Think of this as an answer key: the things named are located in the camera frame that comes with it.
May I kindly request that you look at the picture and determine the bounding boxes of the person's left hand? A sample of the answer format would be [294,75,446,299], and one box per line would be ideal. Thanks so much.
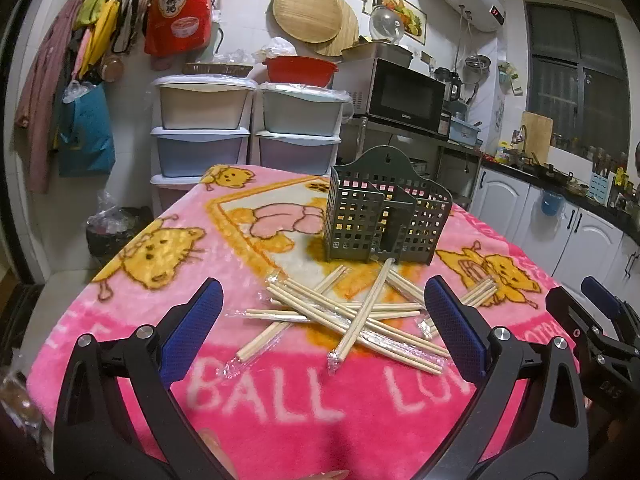
[197,427,351,480]

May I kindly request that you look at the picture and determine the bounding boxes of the crumpled white plastic bag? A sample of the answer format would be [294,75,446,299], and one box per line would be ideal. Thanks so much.
[255,37,298,61]

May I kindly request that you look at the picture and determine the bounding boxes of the black trash bin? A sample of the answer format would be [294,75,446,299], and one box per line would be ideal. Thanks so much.
[85,207,153,271]

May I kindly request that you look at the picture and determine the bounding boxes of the white plastic drawer tower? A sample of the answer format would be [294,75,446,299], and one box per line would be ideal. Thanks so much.
[252,81,353,177]
[150,74,258,211]

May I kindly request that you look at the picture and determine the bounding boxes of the food wall poster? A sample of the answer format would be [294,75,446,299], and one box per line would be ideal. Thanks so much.
[363,0,426,43]

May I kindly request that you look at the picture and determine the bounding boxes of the yellow hanging bags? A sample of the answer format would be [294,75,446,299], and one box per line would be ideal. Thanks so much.
[72,0,123,81]

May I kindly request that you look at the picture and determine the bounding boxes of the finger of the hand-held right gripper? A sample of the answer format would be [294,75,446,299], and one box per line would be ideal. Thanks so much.
[545,285,608,356]
[581,275,640,333]

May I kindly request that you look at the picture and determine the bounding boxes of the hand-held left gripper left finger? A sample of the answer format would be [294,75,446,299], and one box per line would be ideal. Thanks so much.
[54,278,236,480]

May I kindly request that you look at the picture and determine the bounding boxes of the grey-green plastic utensil holder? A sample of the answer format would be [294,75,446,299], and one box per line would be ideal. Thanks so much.
[326,146,453,266]

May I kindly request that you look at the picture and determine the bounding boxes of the red plastic basin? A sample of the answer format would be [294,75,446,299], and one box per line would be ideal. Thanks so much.
[261,56,340,88]

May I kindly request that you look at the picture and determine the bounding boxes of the black microwave oven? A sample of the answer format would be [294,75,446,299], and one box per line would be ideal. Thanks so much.
[331,57,447,128]

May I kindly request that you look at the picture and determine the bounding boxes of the light blue plastic container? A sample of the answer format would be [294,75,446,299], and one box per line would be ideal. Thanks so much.
[447,112,483,147]

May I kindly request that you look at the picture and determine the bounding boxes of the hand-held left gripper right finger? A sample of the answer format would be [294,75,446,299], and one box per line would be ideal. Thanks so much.
[424,275,591,480]

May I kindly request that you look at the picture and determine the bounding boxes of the light blue knife block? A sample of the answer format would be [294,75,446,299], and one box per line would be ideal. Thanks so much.
[590,170,613,206]

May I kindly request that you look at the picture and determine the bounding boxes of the row of spice bottles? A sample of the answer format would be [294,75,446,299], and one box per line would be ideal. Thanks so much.
[550,132,631,166]

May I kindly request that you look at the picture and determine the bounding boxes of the blue hanging bag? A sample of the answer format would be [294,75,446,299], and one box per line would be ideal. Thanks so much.
[58,82,117,178]

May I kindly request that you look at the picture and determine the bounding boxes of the clear glass dome lid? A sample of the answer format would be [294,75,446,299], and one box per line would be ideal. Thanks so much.
[369,4,404,45]

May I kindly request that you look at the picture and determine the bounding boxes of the black kitchen counter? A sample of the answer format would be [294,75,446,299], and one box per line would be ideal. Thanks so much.
[482,152,640,231]

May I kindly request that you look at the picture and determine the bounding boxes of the steel container with lid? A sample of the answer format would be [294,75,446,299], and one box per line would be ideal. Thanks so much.
[341,40,416,70]

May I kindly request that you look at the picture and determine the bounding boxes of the hanging steel pot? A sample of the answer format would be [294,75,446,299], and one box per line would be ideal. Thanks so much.
[464,54,493,86]

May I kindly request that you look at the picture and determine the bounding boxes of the bunch of wooden chopsticks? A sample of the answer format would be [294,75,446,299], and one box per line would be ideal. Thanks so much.
[223,260,498,376]

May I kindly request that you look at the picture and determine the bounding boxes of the brown wicker basket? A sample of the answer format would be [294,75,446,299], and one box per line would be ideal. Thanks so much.
[181,61,256,77]

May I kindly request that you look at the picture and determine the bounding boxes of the metal kitchen rack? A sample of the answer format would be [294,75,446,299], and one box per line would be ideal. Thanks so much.
[340,115,483,211]

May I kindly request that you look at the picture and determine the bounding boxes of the round bamboo tray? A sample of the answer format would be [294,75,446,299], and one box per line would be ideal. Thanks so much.
[272,0,341,43]

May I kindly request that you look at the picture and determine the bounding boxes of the red printed plastic bag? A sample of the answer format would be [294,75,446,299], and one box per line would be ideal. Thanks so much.
[144,0,213,57]

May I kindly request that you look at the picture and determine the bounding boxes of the wooden cutting board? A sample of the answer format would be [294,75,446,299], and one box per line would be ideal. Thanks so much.
[520,111,554,161]

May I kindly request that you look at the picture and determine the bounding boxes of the dark framed window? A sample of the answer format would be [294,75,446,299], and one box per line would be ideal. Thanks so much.
[524,0,630,133]

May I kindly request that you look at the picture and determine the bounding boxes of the black blender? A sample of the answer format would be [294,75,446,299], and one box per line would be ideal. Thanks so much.
[433,66,462,103]

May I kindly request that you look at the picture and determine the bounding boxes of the pink printed blanket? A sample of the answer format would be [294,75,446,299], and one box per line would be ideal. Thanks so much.
[25,164,581,480]

